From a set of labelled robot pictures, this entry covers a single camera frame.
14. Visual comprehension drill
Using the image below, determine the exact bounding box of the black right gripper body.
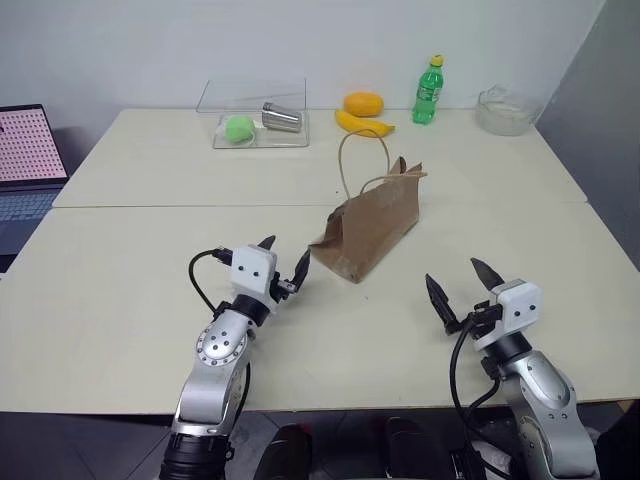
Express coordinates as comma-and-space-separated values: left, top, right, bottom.
444, 299, 504, 339

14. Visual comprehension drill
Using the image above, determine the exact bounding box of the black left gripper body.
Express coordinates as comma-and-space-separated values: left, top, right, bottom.
269, 272, 300, 304

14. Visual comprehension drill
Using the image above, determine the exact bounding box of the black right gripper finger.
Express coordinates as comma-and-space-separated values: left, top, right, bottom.
424, 272, 460, 330
469, 257, 505, 292

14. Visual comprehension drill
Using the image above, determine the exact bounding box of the brown paper bag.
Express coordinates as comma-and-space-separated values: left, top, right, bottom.
308, 128, 430, 285

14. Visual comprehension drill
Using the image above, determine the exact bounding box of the clear acrylic box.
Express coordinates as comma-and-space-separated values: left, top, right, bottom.
195, 78, 312, 151

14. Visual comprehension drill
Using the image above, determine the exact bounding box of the green ball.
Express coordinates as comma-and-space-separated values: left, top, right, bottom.
224, 115, 257, 146

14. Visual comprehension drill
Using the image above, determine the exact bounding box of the stainless steel cup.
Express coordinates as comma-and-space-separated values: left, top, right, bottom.
260, 100, 305, 134

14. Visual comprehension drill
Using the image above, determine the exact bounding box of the dark rounded shape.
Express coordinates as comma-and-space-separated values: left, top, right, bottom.
383, 416, 452, 480
266, 423, 314, 480

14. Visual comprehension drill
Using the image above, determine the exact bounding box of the yellow banana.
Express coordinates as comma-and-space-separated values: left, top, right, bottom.
334, 108, 397, 138

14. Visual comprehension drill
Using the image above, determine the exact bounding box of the clear plastic bowl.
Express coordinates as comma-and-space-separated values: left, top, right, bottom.
474, 84, 537, 136

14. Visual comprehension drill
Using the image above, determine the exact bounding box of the orange mango fruit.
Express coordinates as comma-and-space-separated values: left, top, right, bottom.
342, 91, 386, 119

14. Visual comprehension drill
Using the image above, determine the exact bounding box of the green plastic soda bottle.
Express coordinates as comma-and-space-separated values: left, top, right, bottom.
411, 54, 447, 127

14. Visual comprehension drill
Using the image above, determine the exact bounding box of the open laptop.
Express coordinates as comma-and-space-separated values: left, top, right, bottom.
0, 103, 71, 274

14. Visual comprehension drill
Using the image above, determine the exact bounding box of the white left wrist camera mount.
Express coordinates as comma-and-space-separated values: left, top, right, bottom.
227, 244, 279, 306

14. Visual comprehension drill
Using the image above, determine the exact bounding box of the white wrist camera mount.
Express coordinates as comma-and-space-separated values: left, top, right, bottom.
472, 279, 545, 352
227, 244, 279, 306

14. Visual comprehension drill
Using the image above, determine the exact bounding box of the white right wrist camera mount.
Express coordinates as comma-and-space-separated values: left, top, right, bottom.
472, 279, 545, 352

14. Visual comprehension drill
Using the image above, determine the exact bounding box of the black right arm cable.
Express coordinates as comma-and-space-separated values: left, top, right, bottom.
449, 319, 501, 437

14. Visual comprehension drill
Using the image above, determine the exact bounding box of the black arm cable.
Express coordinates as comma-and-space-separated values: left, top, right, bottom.
188, 247, 234, 314
449, 319, 501, 437

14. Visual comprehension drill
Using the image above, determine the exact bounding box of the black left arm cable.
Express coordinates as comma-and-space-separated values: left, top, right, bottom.
188, 247, 234, 314

